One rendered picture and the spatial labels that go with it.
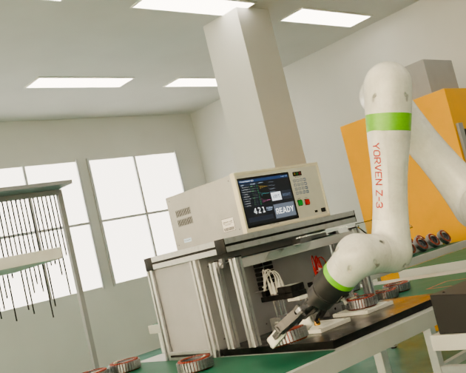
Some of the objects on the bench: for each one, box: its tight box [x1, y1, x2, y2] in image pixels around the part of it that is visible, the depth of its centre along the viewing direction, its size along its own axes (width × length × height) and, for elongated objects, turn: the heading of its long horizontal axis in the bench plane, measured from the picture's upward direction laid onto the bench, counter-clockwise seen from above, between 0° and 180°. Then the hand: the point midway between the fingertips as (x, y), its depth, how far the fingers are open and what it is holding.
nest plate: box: [308, 317, 351, 334], centre depth 215 cm, size 15×15×1 cm
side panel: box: [146, 260, 223, 361], centre depth 231 cm, size 28×3×32 cm, turn 154°
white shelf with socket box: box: [0, 247, 63, 279], centre depth 205 cm, size 35×37×46 cm
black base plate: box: [223, 293, 434, 356], centre depth 224 cm, size 47×64×2 cm
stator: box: [345, 293, 379, 311], centre depth 232 cm, size 11×11×4 cm
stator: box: [176, 353, 215, 373], centre depth 204 cm, size 11×11×4 cm
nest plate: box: [333, 300, 394, 317], centre depth 232 cm, size 15×15×1 cm
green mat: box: [354, 270, 466, 298], centre depth 284 cm, size 94×61×1 cm, turn 154°
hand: (288, 334), depth 186 cm, fingers closed on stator, 11 cm apart
